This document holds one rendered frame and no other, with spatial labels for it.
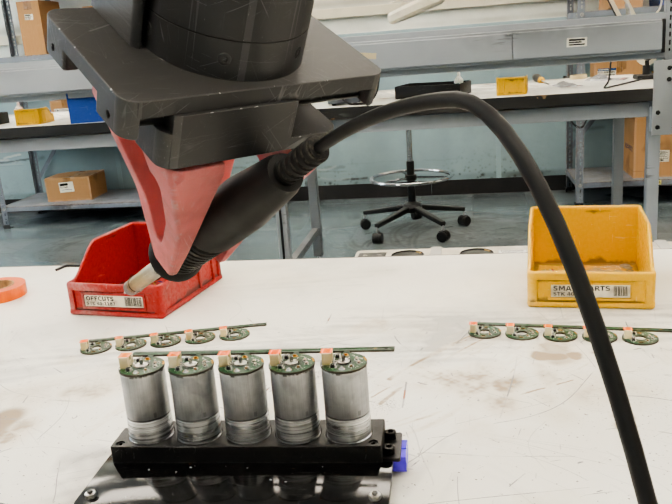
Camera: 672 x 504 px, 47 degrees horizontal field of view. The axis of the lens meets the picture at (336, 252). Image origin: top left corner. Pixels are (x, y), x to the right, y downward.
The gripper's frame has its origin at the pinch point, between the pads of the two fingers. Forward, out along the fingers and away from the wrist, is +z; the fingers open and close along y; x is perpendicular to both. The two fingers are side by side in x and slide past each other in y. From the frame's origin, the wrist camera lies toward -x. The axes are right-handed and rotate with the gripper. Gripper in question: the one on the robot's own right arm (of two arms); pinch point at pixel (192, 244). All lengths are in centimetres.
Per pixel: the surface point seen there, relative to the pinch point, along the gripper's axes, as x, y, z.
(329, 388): 3.4, -7.3, 9.1
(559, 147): -194, -368, 176
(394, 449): 7.0, -9.7, 11.3
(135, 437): -2.1, 0.5, 15.1
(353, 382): 4.1, -8.2, 8.4
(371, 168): -263, -291, 221
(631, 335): 6.6, -33.7, 12.8
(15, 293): -37, -4, 36
